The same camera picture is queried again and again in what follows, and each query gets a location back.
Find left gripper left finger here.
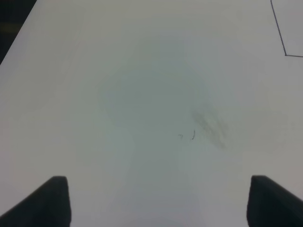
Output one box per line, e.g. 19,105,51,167
0,176,71,227

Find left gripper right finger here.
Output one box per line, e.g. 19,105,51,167
246,175,303,227

